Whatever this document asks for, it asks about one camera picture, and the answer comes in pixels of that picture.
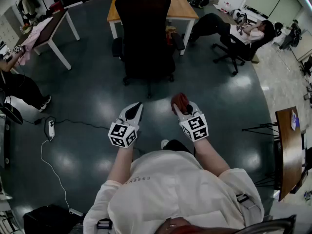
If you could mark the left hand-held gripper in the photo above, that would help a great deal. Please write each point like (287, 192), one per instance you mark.
(122, 133)

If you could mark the black metal desk frame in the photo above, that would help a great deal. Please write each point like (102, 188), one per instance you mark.
(263, 125)

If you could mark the brown curved desk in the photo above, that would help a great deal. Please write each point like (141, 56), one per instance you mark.
(288, 155)

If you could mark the reddish-brown fabric piece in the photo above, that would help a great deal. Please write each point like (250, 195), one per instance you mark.
(180, 100)

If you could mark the person's left forearm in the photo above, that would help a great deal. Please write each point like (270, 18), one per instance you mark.
(122, 162)

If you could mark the dark curved head mount bar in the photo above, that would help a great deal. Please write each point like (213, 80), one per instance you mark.
(268, 224)

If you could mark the red box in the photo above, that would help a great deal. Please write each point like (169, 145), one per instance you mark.
(56, 6)

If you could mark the white blue paper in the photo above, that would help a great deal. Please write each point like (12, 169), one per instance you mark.
(295, 121)

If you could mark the black mesh office chair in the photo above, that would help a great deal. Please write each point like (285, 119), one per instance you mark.
(143, 33)

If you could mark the person's left white shoe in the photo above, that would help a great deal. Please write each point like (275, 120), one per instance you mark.
(164, 143)

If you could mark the white power strip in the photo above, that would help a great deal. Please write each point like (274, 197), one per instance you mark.
(51, 128)

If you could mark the black bag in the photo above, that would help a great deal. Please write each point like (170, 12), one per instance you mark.
(48, 219)

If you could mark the clothes rack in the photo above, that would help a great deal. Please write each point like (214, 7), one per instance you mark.
(29, 4)

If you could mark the person's black trousers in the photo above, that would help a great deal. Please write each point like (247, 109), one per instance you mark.
(178, 146)

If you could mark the white power adapter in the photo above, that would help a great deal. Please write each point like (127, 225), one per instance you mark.
(76, 212)

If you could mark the black backpack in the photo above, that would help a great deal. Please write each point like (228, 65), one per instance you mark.
(200, 0)

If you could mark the pink draped fabric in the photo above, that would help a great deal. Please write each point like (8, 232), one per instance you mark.
(36, 36)

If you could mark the black chair armrest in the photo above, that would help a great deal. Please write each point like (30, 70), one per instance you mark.
(178, 40)

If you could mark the person's right forearm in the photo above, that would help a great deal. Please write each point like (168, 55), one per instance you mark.
(209, 155)

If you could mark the white table with items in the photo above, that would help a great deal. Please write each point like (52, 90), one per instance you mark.
(51, 28)

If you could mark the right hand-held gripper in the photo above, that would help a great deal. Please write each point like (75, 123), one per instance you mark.
(195, 128)

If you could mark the person's white shirt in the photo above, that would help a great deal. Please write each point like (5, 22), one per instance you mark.
(170, 191)

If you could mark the wooden table with white legs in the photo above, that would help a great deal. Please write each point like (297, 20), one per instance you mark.
(180, 6)

